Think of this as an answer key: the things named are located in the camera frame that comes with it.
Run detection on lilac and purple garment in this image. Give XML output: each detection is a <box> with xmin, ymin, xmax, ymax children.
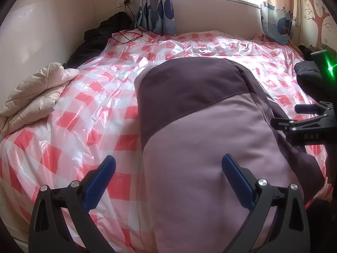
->
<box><xmin>134</xmin><ymin>57</ymin><xmax>325</xmax><ymax>252</ymax></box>

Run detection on black jacket on right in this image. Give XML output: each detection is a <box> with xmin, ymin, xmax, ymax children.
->
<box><xmin>294</xmin><ymin>44</ymin><xmax>329</xmax><ymax>102</ymax></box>

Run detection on pink blue right curtain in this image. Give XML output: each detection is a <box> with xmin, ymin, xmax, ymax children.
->
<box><xmin>261</xmin><ymin>0</ymin><xmax>300</xmax><ymax>45</ymax></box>

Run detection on red checkered plastic bed cover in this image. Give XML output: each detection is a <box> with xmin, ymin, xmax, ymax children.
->
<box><xmin>0</xmin><ymin>29</ymin><xmax>334</xmax><ymax>253</ymax></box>

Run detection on beige quilted jacket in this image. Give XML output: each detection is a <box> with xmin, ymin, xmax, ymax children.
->
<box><xmin>1</xmin><ymin>63</ymin><xmax>79</xmax><ymax>138</ymax></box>

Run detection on beige padded headboard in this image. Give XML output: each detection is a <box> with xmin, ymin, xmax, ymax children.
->
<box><xmin>172</xmin><ymin>0</ymin><xmax>263</xmax><ymax>39</ymax></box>

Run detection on blue patterned left curtain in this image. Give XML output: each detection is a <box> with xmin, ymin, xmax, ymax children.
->
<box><xmin>136</xmin><ymin>0</ymin><xmax>177</xmax><ymax>36</ymax></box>

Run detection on black clothes pile by wall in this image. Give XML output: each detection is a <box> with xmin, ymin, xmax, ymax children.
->
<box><xmin>63</xmin><ymin>11</ymin><xmax>133</xmax><ymax>69</ymax></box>

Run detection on black charging cable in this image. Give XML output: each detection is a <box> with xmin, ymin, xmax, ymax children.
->
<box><xmin>111</xmin><ymin>0</ymin><xmax>144</xmax><ymax>44</ymax></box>

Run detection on white wall power socket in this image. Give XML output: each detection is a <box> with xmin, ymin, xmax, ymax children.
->
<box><xmin>116</xmin><ymin>0</ymin><xmax>133</xmax><ymax>7</ymax></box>

